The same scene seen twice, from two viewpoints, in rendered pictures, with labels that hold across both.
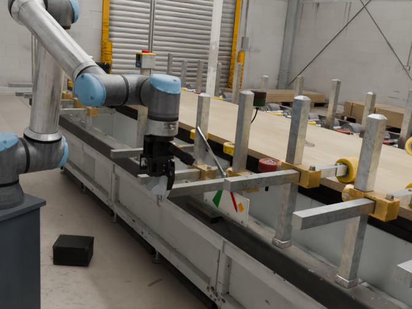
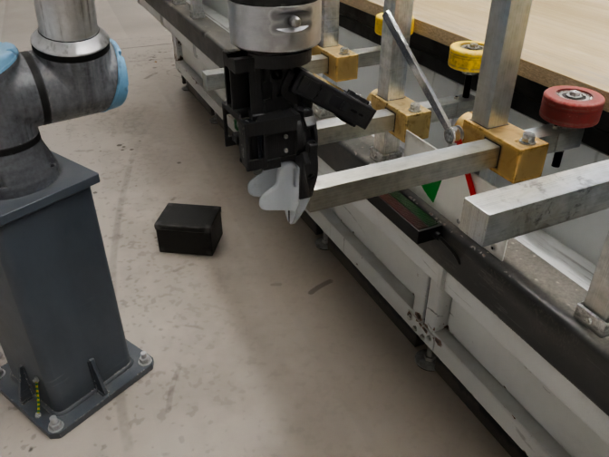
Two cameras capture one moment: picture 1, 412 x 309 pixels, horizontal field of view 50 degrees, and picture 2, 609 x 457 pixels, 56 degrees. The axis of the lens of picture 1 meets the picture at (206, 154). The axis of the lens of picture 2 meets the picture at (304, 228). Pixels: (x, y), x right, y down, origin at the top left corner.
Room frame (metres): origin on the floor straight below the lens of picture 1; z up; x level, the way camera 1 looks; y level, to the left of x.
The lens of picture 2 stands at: (0.69, 0.00, 1.19)
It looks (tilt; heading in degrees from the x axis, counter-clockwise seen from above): 33 degrees down; 10
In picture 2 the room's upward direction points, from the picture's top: straight up
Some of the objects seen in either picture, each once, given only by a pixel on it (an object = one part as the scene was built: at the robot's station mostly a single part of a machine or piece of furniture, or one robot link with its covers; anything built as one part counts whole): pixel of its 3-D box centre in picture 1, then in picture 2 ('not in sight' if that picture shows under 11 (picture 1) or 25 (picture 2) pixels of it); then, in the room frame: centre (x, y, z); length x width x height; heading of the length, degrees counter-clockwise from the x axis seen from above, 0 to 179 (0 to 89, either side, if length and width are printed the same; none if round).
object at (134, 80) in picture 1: (137, 89); not in sight; (1.32, 0.22, 1.14); 0.12 x 0.12 x 0.09; 47
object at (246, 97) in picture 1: (240, 159); (494, 93); (1.48, -0.12, 0.91); 0.03 x 0.03 x 0.48; 36
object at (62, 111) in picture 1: (81, 111); not in sight; (2.63, 0.78, 0.82); 0.43 x 0.03 x 0.04; 126
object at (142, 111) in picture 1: (142, 114); not in sight; (2.10, 0.32, 0.93); 0.05 x 0.05 x 0.45; 36
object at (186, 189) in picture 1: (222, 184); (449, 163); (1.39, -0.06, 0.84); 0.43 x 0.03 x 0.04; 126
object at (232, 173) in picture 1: (242, 179); (497, 143); (1.47, -0.13, 0.85); 0.13 x 0.06 x 0.05; 36
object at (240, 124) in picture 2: (158, 154); (271, 104); (1.25, 0.14, 0.97); 0.09 x 0.08 x 0.12; 126
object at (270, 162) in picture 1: (268, 175); (565, 130); (1.51, -0.23, 0.85); 0.08 x 0.08 x 0.11
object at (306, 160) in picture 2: (168, 175); (301, 160); (1.25, 0.11, 0.91); 0.05 x 0.02 x 0.09; 36
